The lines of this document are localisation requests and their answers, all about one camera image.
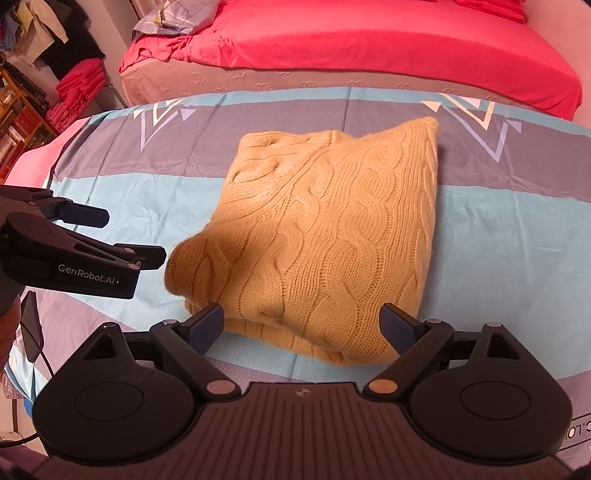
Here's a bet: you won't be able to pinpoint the yellow cable-knit cardigan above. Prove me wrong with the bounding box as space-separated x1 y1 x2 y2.
165 116 440 368

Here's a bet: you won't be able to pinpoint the person's left hand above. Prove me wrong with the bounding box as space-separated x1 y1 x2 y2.
0 295 23 370

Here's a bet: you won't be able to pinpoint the black cable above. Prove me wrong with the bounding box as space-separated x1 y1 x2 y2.
0 353 55 445

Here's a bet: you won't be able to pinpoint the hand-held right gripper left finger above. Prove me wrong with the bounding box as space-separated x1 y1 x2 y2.
69 302 242 400

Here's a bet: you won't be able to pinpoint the crumpled blue grey cloth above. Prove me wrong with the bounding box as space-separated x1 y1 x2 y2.
131 0 223 36

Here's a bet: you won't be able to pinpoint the bed with red sheet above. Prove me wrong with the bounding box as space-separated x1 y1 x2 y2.
119 0 584 117

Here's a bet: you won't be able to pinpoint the stack of red folded clothes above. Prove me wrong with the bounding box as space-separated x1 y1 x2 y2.
455 0 528 25

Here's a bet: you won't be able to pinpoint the wooden storage shelf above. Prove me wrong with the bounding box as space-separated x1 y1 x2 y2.
0 65 59 182

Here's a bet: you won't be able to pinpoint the pile of red folded clothes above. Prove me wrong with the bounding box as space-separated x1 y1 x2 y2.
47 58 108 133

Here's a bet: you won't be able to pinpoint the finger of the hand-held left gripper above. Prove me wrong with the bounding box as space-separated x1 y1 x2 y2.
64 231 167 274
0 186 110 229

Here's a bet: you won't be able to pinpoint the hanging dark clothes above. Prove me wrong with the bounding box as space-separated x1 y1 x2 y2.
0 0 105 80

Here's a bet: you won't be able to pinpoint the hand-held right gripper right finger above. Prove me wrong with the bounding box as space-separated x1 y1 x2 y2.
362 302 525 400

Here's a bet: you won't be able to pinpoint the striped blue grey bed sheet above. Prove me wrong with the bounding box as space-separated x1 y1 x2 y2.
0 85 591 446

